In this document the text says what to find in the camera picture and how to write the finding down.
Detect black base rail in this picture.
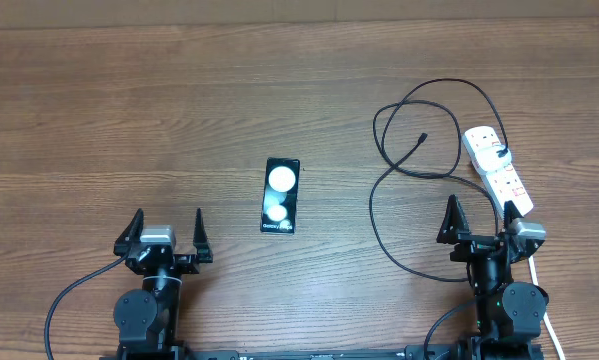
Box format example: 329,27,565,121
99,345,545,360

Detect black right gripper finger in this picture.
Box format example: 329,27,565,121
503,200,523,232
436,195,470,245

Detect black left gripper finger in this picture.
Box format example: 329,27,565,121
113,208,144,256
193,208,213,263

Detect brown cardboard backdrop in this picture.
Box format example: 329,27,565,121
0,0,599,30

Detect white power strip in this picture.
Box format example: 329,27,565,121
462,126,534,216

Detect white power strip cord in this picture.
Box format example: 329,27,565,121
527,255,567,360

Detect black Galaxy flip phone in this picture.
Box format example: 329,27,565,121
260,158,300,234

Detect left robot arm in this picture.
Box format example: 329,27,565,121
113,209,213,359

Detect white charger plug adapter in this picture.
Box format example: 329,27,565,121
472,144,512,175

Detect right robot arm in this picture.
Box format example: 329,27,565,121
423,195,549,360

